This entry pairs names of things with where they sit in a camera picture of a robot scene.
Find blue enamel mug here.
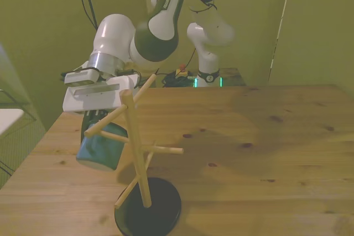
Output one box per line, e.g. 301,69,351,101
75,122,129,172

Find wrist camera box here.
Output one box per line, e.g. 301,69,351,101
64,67,101,86

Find wooden mug tree black base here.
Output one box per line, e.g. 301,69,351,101
84,74,185,236

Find black tripod stand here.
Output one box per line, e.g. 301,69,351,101
70,0,100,32

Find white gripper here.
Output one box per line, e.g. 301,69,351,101
62,74,139,138

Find yellow emergency stop box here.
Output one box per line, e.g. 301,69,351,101
175,64,195,80

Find white side table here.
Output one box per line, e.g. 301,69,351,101
0,108,25,138

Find black floor cable bundle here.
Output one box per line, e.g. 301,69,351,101
161,71,196,88

